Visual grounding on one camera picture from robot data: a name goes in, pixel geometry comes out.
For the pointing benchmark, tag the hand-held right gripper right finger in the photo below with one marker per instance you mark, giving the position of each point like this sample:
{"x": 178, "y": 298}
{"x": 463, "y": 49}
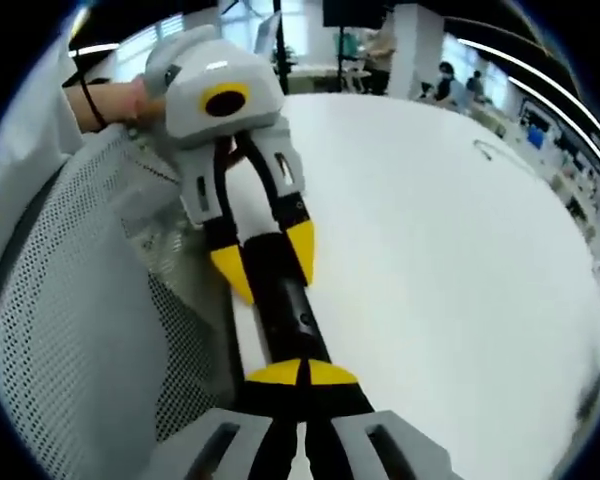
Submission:
{"x": 380, "y": 445}

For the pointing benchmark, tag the black remote control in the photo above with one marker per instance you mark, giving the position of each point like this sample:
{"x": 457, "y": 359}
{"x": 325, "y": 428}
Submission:
{"x": 290, "y": 305}

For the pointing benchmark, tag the black monitor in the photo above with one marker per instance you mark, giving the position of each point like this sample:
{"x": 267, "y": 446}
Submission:
{"x": 352, "y": 11}

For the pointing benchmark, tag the black pole stand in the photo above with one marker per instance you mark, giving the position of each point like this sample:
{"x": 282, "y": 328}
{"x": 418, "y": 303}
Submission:
{"x": 281, "y": 50}

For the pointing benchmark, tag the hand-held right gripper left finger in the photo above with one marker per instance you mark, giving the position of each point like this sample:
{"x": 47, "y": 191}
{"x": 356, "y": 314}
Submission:
{"x": 215, "y": 445}

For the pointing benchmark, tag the ceiling light strip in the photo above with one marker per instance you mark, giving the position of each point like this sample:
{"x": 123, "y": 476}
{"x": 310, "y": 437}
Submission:
{"x": 575, "y": 120}
{"x": 545, "y": 75}

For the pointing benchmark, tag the blue box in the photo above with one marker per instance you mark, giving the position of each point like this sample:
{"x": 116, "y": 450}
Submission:
{"x": 535, "y": 137}

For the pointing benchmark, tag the person's white clothing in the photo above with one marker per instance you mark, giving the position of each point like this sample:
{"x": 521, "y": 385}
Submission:
{"x": 25, "y": 115}

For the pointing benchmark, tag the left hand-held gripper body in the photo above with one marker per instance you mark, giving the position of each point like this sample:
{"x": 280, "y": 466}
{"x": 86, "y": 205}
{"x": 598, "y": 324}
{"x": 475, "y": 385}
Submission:
{"x": 215, "y": 80}

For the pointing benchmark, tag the person's left hand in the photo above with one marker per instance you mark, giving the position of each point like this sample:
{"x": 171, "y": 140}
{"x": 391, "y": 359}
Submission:
{"x": 130, "y": 102}

